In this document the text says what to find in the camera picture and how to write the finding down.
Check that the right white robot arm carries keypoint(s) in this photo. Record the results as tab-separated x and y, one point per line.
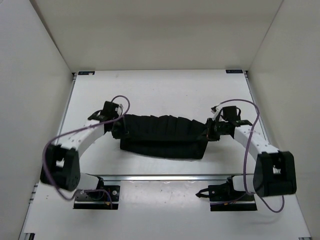
274	171

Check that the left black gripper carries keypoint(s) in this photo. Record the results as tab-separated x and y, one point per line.
120	134

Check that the corner label sticker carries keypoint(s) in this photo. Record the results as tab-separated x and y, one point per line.
86	73
234	71

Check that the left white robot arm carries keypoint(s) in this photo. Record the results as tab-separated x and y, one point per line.
61	161

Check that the left corner label sticker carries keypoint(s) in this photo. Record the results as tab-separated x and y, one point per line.
86	73

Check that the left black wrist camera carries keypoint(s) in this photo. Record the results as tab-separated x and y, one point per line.
112	107

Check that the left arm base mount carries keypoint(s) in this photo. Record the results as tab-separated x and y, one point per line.
99	200

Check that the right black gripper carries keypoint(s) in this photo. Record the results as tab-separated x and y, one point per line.
210	135

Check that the right corner label sticker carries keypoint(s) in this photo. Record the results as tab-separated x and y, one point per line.
234	71

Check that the black pleated skirt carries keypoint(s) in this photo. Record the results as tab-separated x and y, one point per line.
165	136

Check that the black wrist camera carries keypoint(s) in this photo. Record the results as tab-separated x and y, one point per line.
231	113
112	107

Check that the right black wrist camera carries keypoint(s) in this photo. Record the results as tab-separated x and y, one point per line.
231	113

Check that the aluminium table rail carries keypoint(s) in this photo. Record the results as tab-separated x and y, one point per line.
166	178

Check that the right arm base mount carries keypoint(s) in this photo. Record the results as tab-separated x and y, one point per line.
223	198

